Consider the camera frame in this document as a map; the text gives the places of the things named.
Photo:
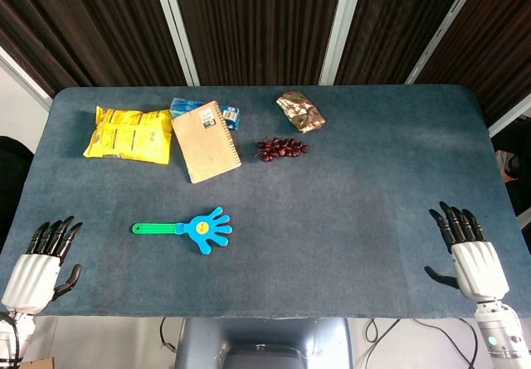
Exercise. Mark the dark clutter with clothing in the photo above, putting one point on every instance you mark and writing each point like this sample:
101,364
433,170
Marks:
512,166

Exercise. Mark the patterned foil snack packet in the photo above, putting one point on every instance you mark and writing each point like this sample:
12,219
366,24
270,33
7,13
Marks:
300,112

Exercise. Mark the brown cardboard box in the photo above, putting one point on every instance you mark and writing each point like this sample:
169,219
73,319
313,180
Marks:
29,364

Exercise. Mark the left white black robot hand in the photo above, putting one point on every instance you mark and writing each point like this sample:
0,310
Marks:
31,275

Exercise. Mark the black chair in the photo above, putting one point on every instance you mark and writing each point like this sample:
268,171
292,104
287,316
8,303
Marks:
14,186

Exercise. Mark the dark red grape bunch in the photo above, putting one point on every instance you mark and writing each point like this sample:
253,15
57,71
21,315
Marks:
282,148

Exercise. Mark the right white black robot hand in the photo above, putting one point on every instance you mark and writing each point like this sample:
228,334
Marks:
479,267

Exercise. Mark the blue table cloth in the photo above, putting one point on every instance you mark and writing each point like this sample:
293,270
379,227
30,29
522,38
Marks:
332,219

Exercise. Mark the white partition post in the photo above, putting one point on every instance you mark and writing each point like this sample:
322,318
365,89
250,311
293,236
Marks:
342,29
512,119
25,76
176,29
446,27

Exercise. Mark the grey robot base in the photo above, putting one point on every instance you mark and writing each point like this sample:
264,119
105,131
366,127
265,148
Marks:
265,344

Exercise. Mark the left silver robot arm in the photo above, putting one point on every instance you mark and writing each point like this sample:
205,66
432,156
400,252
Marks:
10,336

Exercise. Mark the blue snack packet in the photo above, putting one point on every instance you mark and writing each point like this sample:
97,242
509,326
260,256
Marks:
182,105

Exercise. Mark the yellow snack bag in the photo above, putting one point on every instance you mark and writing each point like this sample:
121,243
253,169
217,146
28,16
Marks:
128,137

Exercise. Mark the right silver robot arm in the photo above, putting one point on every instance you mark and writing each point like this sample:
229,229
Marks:
498,327

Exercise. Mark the tan spiral notebook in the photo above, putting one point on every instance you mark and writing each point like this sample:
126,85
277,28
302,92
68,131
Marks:
205,143

